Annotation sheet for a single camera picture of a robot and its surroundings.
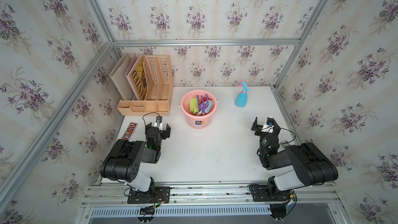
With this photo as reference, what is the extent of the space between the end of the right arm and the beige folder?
77 centimetres

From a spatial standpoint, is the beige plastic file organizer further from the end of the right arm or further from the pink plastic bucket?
the end of the right arm

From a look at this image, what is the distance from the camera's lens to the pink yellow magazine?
926 mm

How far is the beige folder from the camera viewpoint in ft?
2.88

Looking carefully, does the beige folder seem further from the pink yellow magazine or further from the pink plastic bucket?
the pink plastic bucket

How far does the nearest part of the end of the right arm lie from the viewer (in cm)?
73

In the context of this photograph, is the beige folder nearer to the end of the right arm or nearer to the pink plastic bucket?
the pink plastic bucket
